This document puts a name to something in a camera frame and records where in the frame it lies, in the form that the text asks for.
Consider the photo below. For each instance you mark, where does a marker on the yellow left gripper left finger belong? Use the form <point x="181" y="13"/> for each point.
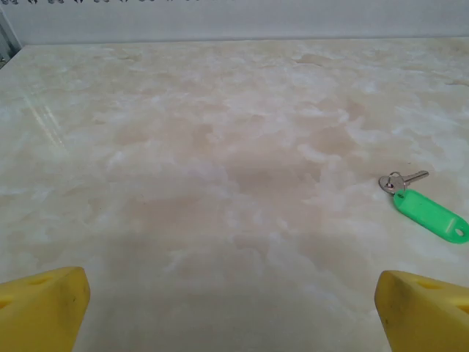
<point x="40" y="311"/>

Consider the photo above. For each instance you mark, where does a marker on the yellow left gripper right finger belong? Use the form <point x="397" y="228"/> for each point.
<point x="425" y="315"/>

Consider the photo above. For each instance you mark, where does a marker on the green plastic key tag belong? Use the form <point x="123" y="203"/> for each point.
<point x="425" y="212"/>

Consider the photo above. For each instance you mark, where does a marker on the silver key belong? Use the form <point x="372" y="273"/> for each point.
<point x="416" y="177"/>

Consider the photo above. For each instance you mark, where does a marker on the aluminium left floor rail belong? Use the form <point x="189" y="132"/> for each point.
<point x="9" y="55"/>

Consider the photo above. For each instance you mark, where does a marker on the aluminium left corner post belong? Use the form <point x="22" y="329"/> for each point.
<point x="9" y="33"/>

